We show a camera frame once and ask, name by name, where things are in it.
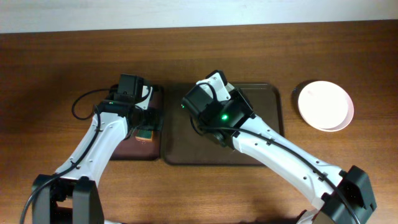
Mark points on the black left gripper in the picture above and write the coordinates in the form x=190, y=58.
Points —
x=150, y=124

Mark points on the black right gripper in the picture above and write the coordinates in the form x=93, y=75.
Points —
x=237, y=93

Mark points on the orange green scrub sponge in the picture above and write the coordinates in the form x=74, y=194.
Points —
x=144, y=135

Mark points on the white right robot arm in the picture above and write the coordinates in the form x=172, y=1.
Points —
x=338, y=196

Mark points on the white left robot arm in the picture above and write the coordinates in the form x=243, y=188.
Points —
x=70, y=194

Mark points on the small brown tray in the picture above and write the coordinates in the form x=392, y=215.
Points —
x=134, y=150

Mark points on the large dark brown tray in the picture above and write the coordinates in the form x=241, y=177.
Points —
x=181, y=145

